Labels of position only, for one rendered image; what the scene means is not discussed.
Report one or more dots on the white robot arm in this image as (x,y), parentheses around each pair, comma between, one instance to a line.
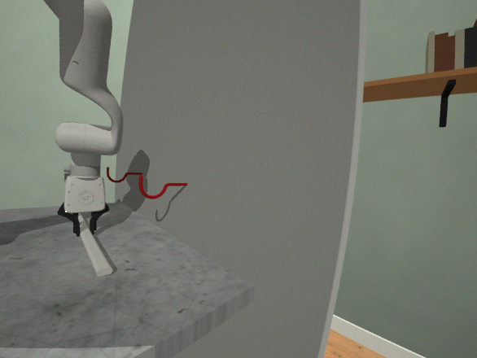
(85,33)

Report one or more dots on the grey wall panel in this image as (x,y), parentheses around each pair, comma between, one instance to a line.
(256,105)

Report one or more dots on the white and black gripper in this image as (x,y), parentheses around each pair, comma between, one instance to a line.
(83,194)

